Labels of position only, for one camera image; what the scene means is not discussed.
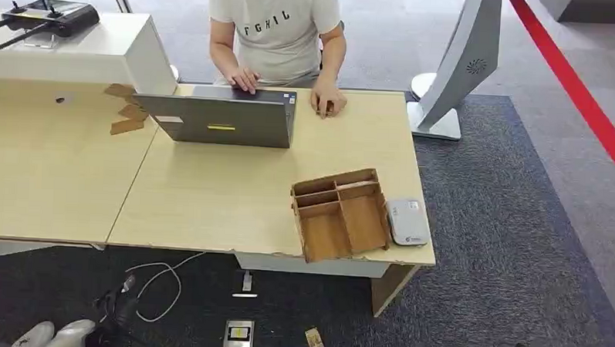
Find white cabinet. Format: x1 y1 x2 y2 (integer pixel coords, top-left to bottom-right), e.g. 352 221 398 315
0 8 181 97

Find person's right hand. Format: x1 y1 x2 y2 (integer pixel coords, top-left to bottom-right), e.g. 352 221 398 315
226 66 262 96

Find brown cardboard scraps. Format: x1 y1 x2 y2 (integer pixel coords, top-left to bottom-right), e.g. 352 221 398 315
102 83 151 138

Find white cable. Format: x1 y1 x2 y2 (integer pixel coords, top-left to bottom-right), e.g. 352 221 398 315
123 248 207 325

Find wooden compartment box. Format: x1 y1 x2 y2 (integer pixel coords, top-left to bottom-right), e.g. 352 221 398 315
287 164 395 268

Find clear acrylic stand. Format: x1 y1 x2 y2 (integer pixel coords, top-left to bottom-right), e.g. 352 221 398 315
22 31 59 50

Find white metal bracket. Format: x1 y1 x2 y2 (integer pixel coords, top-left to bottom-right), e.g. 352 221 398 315
231 270 260 300

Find white shoe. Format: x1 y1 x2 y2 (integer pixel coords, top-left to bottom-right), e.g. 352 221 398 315
42 317 97 347
11 319 56 347

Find white slanted kiosk stand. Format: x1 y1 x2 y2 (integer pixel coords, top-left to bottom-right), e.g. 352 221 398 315
405 0 504 144

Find round white stanchion base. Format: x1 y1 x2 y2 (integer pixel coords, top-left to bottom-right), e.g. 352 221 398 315
410 72 438 102

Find black remote controller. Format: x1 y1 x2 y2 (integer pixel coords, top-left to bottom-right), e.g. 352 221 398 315
0 0 102 54

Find person's hand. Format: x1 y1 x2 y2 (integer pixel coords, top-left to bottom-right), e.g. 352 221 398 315
226 66 262 96
309 83 350 121

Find small brown card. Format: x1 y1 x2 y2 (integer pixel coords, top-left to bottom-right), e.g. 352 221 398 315
303 326 327 347

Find dark grey carpet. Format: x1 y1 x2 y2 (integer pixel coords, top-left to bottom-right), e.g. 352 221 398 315
0 77 615 347

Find grey laptop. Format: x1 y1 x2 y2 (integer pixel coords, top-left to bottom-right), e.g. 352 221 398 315
131 82 299 150

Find small silver screen device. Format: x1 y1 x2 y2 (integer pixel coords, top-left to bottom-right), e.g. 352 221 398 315
222 318 256 347

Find person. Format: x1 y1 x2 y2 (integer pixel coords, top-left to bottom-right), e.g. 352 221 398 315
204 0 351 121

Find black power adapter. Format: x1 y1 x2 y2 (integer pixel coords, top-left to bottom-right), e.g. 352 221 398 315
90 271 143 342

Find white card reader device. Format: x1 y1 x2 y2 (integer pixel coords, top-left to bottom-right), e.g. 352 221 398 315
383 197 431 248

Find wooden desk leg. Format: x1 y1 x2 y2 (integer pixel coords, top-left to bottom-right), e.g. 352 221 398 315
368 262 421 320

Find person's left hand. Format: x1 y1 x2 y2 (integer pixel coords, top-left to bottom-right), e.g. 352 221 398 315
309 83 350 121

